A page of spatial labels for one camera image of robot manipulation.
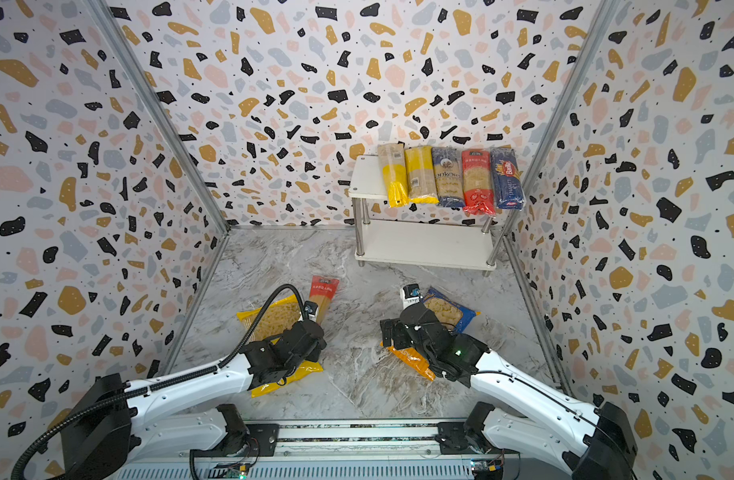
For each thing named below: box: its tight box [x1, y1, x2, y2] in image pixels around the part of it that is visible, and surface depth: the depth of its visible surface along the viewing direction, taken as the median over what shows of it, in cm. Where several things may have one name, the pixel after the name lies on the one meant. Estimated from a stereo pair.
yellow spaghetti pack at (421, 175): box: [404, 146, 439, 204], surface depth 84 cm
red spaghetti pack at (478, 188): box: [462, 149, 496, 215], surface depth 83 cm
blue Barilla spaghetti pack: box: [490, 147, 526, 211], surface depth 82 cm
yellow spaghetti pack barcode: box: [378, 143, 408, 208], surface depth 85 cm
